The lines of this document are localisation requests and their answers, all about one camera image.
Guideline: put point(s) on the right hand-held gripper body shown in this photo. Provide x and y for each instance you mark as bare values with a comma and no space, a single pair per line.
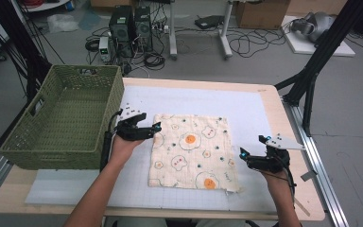
274,157

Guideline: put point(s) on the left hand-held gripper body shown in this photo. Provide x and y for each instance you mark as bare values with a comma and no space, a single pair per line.
130,129

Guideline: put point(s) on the cream egg-print cloth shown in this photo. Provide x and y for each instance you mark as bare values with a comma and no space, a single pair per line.
192,151

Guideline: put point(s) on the green woven basket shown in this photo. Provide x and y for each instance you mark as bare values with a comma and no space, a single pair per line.
25,145

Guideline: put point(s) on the person's left hand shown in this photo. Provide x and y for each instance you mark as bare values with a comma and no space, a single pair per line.
124,151

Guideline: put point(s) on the person's right hand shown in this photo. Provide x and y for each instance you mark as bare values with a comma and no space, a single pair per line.
275,181

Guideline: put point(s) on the white grid mat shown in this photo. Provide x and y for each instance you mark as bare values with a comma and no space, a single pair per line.
252,110

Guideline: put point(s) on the grey tape piece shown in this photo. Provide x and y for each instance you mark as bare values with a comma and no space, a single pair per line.
308,176

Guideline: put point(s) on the thin grey strip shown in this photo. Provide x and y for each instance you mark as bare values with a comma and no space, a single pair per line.
302,207

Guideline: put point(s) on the white power supply unit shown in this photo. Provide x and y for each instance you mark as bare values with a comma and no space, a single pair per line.
104,48

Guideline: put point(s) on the slim black computer tower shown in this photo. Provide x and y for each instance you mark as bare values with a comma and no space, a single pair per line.
143,28

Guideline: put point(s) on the large black computer tower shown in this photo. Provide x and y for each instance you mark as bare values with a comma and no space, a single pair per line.
121,28

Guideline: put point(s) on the white desk leg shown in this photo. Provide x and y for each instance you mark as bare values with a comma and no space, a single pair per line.
225,31
172,31

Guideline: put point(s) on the white floor board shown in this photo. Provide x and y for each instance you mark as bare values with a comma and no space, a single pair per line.
299,45

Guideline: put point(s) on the black metal stand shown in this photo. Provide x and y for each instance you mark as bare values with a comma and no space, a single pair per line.
327,44

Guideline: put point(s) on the black flat case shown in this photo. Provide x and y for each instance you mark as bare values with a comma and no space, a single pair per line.
209,21

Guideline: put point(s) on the clear plastic bag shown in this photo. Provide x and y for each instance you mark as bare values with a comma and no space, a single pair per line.
62,22

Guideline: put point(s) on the large brown cardboard box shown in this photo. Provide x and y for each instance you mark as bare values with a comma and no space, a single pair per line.
261,14

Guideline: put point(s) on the grey headset device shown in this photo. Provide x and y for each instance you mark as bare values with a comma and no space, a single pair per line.
318,25

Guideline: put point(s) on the aluminium rail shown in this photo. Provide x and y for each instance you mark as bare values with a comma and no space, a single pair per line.
321,176

